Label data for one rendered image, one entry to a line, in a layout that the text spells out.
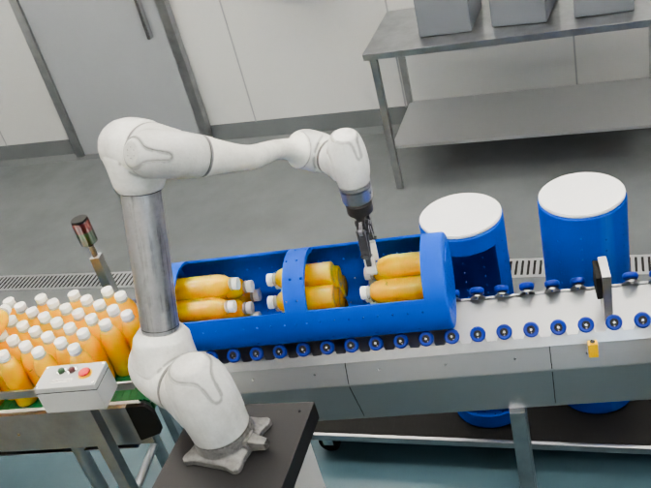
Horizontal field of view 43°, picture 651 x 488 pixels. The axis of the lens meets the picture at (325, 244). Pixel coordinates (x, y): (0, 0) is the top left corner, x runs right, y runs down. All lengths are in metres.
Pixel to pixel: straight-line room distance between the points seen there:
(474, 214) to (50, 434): 1.57
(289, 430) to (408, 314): 0.48
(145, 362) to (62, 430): 0.75
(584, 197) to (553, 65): 2.88
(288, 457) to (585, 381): 0.94
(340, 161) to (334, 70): 3.72
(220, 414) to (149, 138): 0.68
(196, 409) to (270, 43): 4.21
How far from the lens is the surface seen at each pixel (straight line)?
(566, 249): 2.84
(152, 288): 2.12
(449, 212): 2.86
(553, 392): 2.61
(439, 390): 2.58
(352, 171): 2.21
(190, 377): 2.02
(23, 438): 2.98
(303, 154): 2.29
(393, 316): 2.36
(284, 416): 2.21
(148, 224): 2.07
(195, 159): 1.90
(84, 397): 2.55
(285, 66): 6.00
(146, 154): 1.87
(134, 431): 2.77
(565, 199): 2.85
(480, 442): 3.26
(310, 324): 2.41
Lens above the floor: 2.53
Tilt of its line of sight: 32 degrees down
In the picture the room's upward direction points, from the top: 15 degrees counter-clockwise
